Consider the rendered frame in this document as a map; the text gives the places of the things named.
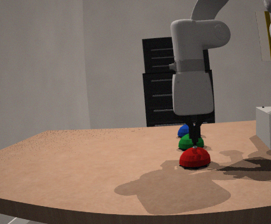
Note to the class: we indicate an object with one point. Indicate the green dome-shaped bell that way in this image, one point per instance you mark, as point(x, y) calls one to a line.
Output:
point(186, 143)

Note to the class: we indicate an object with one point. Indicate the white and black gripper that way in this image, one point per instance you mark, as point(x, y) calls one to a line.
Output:
point(192, 95)

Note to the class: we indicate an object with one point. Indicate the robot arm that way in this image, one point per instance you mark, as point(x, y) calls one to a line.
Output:
point(191, 37)

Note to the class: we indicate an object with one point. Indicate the blue dome bell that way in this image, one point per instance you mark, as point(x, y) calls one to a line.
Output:
point(183, 131)

